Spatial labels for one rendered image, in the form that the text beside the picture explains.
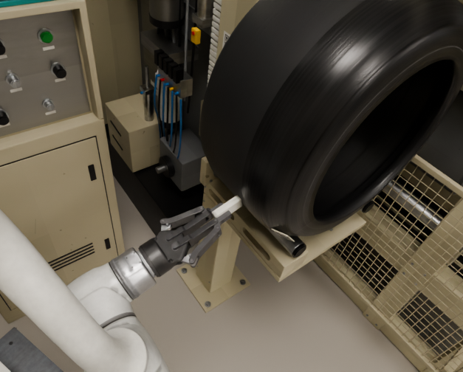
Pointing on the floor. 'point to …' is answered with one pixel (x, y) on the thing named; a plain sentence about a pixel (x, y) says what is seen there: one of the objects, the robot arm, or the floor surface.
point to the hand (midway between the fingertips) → (227, 209)
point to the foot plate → (198, 289)
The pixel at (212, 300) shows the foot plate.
